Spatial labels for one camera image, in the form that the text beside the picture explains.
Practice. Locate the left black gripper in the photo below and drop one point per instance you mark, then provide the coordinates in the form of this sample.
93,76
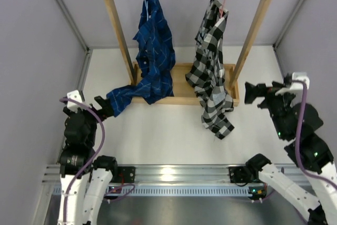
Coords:
107,110

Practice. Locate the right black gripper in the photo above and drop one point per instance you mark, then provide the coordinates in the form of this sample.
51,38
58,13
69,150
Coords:
251,91

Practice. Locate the black white checkered shirt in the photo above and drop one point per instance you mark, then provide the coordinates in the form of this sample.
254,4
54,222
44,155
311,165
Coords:
207,74

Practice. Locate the pink wire hanger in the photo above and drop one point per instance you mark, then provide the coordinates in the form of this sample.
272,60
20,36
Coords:
222,9

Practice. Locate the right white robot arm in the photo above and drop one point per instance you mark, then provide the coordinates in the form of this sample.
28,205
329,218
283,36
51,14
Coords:
313,157

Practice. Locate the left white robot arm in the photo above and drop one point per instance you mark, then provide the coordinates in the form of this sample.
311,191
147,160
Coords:
84,174

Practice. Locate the blue plaid shirt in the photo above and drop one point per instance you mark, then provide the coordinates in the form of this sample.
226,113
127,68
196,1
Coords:
155,58

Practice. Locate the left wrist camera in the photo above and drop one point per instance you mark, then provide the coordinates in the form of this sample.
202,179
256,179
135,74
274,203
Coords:
77,96

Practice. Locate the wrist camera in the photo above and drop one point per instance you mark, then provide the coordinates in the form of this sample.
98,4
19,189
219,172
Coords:
293,83
77,96

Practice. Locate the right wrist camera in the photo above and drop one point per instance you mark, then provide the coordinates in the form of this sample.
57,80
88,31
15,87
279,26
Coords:
293,83

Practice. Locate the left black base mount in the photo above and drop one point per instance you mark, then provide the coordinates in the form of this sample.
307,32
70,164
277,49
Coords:
125,174

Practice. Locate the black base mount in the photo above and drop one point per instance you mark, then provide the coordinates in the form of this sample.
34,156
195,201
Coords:
241,175
125,174

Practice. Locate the aluminium mounting rail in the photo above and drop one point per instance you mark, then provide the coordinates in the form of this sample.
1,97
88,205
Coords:
184,174

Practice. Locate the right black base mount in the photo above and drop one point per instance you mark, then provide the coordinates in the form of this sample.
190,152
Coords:
241,175

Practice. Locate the slotted grey cable duct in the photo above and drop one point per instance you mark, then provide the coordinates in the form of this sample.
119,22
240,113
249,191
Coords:
185,191

